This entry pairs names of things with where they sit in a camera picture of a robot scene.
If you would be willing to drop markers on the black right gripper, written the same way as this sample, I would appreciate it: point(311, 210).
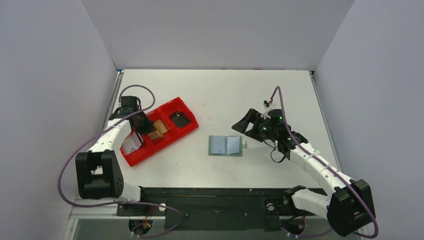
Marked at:
point(252, 125)

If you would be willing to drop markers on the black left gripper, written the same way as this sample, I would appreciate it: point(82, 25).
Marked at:
point(149, 127)

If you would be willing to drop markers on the gold VIP card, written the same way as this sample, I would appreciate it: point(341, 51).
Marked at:
point(161, 128)

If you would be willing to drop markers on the green leather card holder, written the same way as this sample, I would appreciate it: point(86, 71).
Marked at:
point(226, 145)

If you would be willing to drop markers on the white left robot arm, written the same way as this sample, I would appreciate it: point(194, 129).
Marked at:
point(98, 170)

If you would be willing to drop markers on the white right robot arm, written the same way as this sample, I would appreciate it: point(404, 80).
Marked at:
point(346, 204)

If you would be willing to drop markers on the white VIP card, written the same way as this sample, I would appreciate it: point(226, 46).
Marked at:
point(132, 143)

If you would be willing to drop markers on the black card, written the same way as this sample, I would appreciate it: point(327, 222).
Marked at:
point(179, 119)

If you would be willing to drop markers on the red right bin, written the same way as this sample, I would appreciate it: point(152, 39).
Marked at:
point(177, 104)

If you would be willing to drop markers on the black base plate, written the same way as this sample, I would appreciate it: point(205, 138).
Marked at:
point(213, 209)

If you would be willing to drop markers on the aluminium frame rail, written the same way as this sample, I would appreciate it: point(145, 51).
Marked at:
point(103, 223)

